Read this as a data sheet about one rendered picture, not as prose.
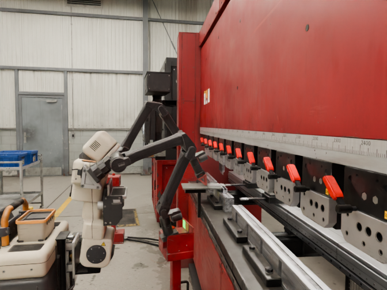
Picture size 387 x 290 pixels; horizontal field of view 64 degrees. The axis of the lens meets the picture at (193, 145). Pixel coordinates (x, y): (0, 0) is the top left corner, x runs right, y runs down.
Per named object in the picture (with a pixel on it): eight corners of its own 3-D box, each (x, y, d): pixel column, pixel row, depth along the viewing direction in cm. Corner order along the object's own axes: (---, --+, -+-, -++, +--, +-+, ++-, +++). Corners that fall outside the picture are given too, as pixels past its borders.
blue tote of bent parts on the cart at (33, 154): (3, 161, 472) (3, 150, 471) (38, 161, 481) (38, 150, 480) (-8, 165, 437) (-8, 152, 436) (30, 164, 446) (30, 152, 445)
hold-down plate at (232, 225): (223, 222, 175) (223, 217, 175) (232, 222, 176) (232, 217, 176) (236, 243, 146) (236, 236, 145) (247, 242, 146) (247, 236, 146)
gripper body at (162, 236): (179, 235, 177) (175, 222, 175) (162, 241, 173) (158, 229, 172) (175, 231, 183) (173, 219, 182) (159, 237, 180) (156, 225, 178)
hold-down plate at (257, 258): (242, 251, 136) (242, 245, 136) (254, 251, 136) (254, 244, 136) (266, 287, 106) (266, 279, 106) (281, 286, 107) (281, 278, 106)
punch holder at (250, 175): (242, 177, 150) (243, 143, 148) (260, 177, 151) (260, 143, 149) (252, 183, 135) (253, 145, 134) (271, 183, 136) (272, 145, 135)
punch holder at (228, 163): (224, 166, 189) (225, 139, 188) (238, 166, 190) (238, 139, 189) (230, 170, 174) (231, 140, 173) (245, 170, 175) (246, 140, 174)
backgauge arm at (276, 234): (253, 252, 168) (253, 227, 167) (363, 248, 175) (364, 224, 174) (258, 259, 160) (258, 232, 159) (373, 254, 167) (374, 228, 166)
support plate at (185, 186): (181, 184, 226) (181, 183, 226) (216, 183, 229) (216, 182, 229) (183, 189, 208) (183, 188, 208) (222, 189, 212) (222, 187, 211)
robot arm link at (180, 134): (185, 125, 169) (192, 129, 160) (192, 147, 175) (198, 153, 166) (106, 154, 159) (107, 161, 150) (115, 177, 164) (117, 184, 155)
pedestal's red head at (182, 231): (158, 248, 192) (158, 220, 191) (183, 245, 198) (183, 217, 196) (166, 262, 173) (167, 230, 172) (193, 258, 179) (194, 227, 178)
